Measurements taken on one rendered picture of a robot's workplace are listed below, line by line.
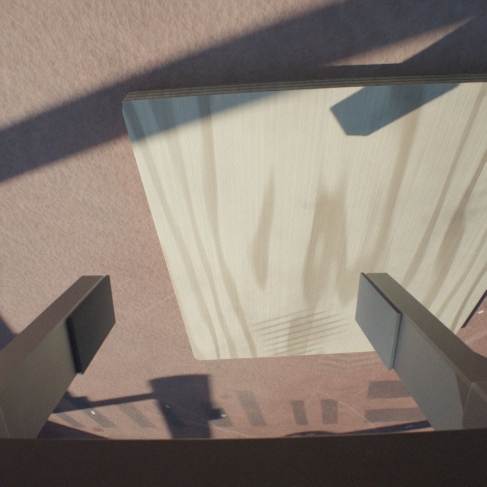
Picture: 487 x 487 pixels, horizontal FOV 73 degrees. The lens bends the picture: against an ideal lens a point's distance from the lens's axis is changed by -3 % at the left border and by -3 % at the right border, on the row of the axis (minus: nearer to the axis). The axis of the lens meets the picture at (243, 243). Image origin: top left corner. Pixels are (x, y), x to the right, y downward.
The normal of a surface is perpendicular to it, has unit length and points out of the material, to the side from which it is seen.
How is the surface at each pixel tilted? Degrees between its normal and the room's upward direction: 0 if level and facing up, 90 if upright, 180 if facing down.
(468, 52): 0
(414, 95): 0
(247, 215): 0
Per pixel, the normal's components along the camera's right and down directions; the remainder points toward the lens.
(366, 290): -1.00, 0.00
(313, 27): 0.02, 0.67
